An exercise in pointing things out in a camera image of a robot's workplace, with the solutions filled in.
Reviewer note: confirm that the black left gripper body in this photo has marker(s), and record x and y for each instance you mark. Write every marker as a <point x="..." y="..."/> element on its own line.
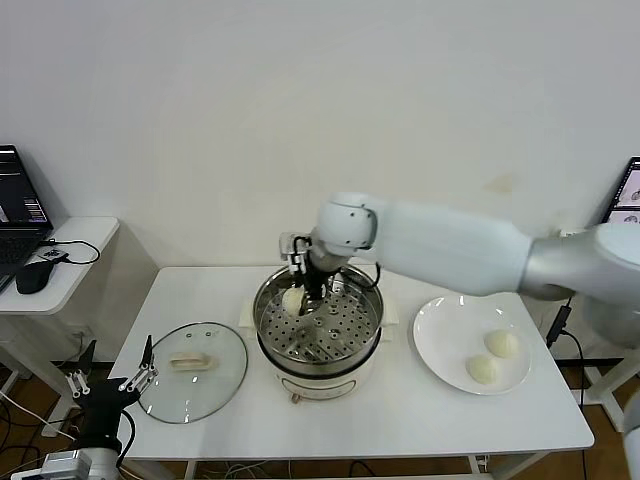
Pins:
<point x="102" y="405"/>

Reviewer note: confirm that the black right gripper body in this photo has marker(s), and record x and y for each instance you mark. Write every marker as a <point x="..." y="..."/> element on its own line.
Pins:
<point x="315" y="280"/>

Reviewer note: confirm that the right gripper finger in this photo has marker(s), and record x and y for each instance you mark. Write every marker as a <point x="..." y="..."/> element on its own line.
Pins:
<point x="312" y="306"/>

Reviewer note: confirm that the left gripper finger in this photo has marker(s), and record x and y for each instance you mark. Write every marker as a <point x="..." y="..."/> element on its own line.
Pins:
<point x="148" y="355"/>
<point x="87" y="360"/>

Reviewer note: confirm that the white steamed baozi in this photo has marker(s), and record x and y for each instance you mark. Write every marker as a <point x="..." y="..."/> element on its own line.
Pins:
<point x="292" y="301"/>
<point x="482" y="370"/>
<point x="501" y="344"/>

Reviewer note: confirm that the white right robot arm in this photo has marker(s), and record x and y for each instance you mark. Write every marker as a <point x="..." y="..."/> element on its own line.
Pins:
<point x="450" y="250"/>

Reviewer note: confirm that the perforated steel steamer basket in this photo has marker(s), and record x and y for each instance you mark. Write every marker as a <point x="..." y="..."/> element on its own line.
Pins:
<point x="350" y="325"/>

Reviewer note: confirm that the white electric cooker pot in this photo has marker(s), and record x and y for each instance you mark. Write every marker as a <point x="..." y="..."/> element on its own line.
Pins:
<point x="320" y="385"/>

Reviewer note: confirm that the black computer mouse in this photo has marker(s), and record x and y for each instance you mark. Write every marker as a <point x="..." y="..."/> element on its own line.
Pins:
<point x="32" y="277"/>

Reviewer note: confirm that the white round plate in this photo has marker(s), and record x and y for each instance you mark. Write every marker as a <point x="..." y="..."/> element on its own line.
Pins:
<point x="435" y="320"/>

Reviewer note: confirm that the white side table with mouse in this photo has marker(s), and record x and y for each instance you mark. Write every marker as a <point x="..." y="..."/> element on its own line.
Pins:
<point x="80" y="235"/>

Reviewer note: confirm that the black laptop with dark screen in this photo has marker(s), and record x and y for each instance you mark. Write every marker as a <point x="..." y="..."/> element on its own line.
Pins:
<point x="20" y="200"/>

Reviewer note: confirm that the black floor bar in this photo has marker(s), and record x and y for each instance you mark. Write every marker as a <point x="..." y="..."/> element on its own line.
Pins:
<point x="600" y="363"/>

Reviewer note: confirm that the grey laptop with light screen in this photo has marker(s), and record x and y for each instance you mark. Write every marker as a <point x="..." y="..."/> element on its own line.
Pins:
<point x="627" y="195"/>

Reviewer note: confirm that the white side table with label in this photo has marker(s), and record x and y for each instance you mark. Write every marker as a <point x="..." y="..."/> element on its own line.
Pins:
<point x="619" y="417"/>

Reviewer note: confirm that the white wall socket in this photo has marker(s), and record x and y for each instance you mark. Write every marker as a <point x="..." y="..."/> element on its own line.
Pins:
<point x="80" y="331"/>

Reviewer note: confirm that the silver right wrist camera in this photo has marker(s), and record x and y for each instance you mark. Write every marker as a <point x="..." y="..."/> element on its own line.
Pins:
<point x="290" y="247"/>

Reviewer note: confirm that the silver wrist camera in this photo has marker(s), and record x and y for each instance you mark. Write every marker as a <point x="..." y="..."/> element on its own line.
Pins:
<point x="290" y="247"/>
<point x="65" y="462"/>

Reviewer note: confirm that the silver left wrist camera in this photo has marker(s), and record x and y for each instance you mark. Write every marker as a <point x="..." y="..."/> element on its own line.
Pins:
<point x="65" y="462"/>

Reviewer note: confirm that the white table frame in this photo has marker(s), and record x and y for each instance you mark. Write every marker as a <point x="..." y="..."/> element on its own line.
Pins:
<point x="191" y="470"/>

